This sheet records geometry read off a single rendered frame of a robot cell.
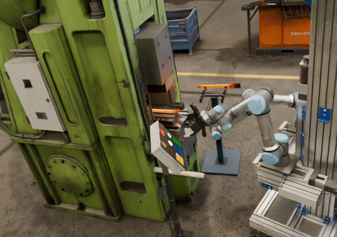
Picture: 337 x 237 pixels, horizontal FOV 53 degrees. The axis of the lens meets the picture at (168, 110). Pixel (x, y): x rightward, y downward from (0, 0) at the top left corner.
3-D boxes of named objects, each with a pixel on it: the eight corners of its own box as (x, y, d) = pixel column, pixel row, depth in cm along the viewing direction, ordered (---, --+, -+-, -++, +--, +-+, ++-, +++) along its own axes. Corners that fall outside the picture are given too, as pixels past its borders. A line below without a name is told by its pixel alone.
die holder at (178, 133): (197, 144, 347) (191, 106, 324) (185, 169, 318) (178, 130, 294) (148, 139, 368) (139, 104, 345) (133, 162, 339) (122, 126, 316)
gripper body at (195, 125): (187, 122, 260) (200, 112, 257) (194, 129, 264) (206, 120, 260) (188, 127, 253) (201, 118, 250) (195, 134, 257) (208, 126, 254)
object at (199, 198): (219, 177, 367) (219, 176, 367) (205, 219, 323) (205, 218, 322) (185, 172, 382) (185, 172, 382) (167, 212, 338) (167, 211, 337)
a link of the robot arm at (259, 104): (286, 156, 242) (271, 87, 221) (278, 169, 233) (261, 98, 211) (270, 154, 250) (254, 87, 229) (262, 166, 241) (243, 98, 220)
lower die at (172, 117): (180, 114, 315) (179, 107, 310) (173, 127, 299) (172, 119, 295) (140, 112, 331) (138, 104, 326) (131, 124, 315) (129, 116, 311)
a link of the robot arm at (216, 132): (266, 109, 271) (217, 144, 286) (262, 102, 280) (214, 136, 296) (258, 100, 266) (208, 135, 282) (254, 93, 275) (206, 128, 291)
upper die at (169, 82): (174, 80, 296) (173, 71, 291) (166, 92, 281) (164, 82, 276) (132, 80, 312) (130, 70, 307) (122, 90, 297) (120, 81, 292)
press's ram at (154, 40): (178, 64, 302) (171, 20, 281) (162, 85, 272) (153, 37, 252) (136, 64, 318) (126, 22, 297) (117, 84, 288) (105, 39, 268)
